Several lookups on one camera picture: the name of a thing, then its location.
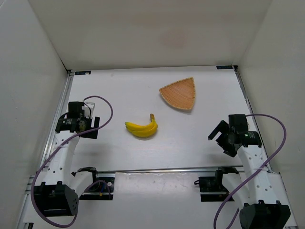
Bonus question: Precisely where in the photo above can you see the yellow fake banana bunch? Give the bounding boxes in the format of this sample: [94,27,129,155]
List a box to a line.
[125,114,158,138]

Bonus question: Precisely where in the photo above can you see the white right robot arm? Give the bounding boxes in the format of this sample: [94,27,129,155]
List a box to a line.
[208,114,291,229]

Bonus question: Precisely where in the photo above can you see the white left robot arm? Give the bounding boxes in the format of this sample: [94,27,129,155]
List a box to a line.
[30,111,100,221]

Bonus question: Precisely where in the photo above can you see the blue left corner label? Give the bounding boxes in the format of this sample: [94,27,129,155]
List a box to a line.
[74,71,91,75]

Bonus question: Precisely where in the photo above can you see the blue corner label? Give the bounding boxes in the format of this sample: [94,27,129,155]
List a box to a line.
[216,65,233,70]
[74,71,91,75]

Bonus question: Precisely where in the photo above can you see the triangular woven wicker basket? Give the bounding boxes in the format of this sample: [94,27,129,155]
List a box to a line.
[159,77,196,111]

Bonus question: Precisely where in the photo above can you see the blue right corner label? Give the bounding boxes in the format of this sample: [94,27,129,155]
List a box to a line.
[216,65,233,70]

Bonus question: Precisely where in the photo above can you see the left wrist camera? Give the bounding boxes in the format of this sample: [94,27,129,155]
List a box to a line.
[67,102,95,119]

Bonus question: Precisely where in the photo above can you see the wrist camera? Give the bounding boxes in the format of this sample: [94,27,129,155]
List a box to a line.
[67,102,95,119]
[228,114,248,133]

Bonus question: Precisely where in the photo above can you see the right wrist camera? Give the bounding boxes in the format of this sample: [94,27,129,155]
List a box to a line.
[228,114,248,133]

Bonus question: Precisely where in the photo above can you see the aluminium left side rail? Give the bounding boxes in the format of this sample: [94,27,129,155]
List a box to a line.
[38,70,74,168]

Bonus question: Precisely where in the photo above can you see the aluminium rail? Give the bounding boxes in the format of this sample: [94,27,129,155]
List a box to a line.
[38,70,74,168]
[233,65,274,172]
[96,166,272,174]

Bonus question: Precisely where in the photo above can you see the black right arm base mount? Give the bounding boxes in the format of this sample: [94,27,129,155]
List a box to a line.
[194,167,239,202]

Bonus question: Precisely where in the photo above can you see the aluminium front rail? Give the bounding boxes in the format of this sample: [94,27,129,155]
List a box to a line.
[96,166,272,174]

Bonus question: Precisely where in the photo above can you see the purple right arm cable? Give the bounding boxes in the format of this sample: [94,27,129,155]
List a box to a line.
[213,114,286,229]

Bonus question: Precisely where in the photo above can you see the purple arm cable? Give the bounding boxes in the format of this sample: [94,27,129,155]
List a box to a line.
[213,114,286,229]
[30,95,114,227]

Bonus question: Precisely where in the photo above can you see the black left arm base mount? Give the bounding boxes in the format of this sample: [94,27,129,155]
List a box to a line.
[80,173,115,201]

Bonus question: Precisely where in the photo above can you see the aluminium right side rail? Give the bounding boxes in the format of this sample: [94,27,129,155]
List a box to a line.
[233,65,274,172]

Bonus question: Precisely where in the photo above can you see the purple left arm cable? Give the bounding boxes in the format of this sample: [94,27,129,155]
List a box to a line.
[30,95,114,227]

